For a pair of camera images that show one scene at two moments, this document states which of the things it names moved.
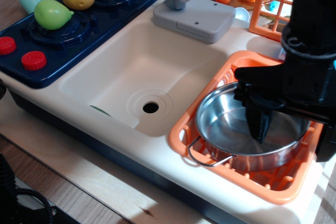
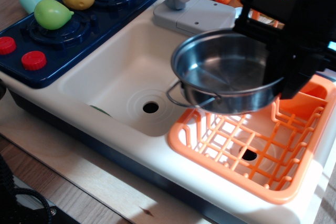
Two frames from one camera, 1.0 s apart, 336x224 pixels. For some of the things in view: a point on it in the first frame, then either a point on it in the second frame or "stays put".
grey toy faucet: [203, 19] stays put
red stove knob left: [8, 45] stays put
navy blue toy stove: [29, 53] stays put
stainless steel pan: [221, 120] → [228, 63]
